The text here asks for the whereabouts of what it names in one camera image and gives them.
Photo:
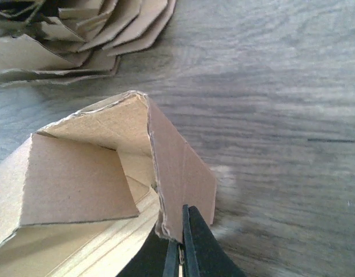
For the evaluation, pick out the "stack of flat cardboard boxes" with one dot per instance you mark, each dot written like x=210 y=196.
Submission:
x=61 y=42

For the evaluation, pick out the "brown cardboard box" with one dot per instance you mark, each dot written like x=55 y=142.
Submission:
x=80 y=195

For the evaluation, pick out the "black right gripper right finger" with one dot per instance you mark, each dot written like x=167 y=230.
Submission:
x=203 y=255

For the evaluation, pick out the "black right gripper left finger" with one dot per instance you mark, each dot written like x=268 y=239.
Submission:
x=157 y=257

